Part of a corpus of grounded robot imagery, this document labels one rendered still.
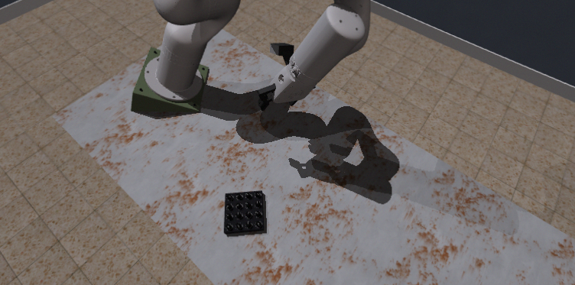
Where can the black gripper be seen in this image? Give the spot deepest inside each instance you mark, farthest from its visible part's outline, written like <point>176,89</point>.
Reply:
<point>285,87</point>

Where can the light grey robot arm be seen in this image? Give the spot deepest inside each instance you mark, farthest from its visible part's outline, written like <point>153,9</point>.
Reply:
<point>341,30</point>

